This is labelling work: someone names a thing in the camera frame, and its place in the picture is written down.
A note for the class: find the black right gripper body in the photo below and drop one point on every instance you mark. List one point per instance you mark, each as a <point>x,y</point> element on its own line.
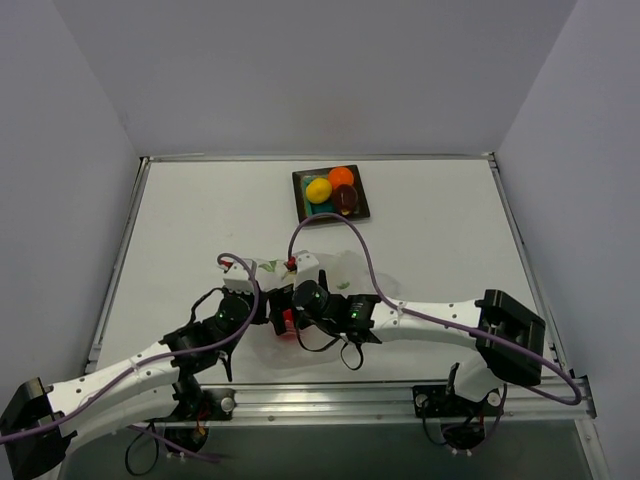
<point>280,307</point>

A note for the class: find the red fake fruit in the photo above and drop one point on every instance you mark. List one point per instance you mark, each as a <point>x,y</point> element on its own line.
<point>288,325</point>

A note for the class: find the dark red fake plum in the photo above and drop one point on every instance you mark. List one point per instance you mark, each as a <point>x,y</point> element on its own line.
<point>345,200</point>

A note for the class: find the aluminium table frame rail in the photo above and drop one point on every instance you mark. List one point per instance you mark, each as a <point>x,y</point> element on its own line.
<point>440,231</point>

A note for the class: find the square teal dark-rimmed plate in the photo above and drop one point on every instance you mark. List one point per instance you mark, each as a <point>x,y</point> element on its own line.
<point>305,209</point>

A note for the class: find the translucent printed plastic bag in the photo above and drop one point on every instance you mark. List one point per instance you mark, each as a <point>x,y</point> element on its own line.
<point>347,273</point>

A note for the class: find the yellow fake lemon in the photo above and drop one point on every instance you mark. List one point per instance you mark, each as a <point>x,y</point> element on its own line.
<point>319,190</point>

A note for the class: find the orange fake fruit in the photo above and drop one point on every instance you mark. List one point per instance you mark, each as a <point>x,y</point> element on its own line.
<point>340,176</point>

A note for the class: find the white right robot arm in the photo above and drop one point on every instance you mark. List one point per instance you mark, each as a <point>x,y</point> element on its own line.
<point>506,337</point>

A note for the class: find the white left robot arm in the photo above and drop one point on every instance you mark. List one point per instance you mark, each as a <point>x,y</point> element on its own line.
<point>43,423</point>

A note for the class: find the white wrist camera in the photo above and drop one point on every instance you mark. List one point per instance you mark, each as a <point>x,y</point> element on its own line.
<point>303,266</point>
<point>236,279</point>

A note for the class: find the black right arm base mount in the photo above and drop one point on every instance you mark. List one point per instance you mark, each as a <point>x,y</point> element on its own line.
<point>453,422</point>

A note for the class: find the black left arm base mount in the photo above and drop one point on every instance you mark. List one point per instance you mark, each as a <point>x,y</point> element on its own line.
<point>205,405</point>

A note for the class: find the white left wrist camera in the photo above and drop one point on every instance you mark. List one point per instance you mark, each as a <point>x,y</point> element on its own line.
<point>236,279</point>

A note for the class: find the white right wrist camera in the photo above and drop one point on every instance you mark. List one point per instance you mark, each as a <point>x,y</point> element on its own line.
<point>303,266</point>

